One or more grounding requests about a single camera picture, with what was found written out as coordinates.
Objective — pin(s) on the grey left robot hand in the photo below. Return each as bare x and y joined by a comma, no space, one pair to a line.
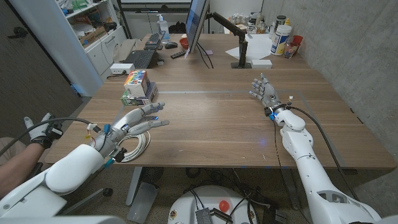
124,127

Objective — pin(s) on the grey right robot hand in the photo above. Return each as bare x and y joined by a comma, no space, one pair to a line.
269,94

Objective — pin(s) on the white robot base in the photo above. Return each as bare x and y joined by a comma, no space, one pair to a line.
211,196

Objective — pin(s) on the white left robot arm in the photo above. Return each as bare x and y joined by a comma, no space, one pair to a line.
62,174

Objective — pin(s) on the person's bare forearm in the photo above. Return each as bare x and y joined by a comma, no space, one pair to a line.
15,171

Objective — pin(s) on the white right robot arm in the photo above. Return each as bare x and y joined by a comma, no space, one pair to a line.
311,177

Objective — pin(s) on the person's white gloved hand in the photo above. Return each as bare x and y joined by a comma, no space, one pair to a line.
37,130

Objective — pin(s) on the clear hand sanitizer bottle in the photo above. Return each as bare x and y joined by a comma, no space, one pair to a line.
163,29

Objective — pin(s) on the flat green box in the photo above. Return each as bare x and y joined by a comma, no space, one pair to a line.
140,101

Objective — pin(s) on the small white flat box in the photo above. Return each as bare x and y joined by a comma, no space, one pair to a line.
261,63

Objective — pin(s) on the white box with colourful print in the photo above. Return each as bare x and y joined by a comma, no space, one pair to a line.
135,84

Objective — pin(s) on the white paper sheet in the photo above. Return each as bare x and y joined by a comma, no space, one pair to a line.
256,46

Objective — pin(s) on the white wipes canister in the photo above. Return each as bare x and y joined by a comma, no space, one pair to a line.
280,40

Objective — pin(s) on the white power strip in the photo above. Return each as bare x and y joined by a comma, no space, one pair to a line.
122,68

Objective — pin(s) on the red cup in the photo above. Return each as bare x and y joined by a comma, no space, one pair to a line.
298,40

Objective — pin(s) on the large black keyboard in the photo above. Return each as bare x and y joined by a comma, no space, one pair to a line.
140,59

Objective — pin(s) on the black lidded bottle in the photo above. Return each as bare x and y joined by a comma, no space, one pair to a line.
280,21

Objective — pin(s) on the pink sticky note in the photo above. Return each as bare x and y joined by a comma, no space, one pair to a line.
208,52

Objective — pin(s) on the grey table leg with foot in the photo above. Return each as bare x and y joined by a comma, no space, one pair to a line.
143,202

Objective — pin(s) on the beige cloth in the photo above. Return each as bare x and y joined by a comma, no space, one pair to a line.
126,48

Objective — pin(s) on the black remote control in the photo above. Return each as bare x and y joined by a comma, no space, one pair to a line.
178,54

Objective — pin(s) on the small black keyboard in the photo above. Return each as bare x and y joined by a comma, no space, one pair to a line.
153,40

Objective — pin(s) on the black computer mouse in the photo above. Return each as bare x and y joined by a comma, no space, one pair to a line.
171,45

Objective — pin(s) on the cardboard box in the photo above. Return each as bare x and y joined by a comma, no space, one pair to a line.
93,36

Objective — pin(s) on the grey slim table leg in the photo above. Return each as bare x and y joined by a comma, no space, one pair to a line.
290,189

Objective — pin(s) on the red bowl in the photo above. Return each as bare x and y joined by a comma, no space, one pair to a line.
184,43

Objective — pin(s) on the computer monitor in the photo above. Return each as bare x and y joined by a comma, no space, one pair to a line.
196,21

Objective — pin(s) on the white shelf cabinet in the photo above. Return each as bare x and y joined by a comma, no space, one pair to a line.
56,46

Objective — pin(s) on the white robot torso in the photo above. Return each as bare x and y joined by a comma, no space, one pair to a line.
62,221

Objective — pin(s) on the person's khaki trousers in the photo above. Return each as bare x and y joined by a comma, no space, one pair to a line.
7,144

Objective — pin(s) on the red emergency button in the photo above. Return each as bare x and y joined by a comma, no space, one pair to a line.
224,205

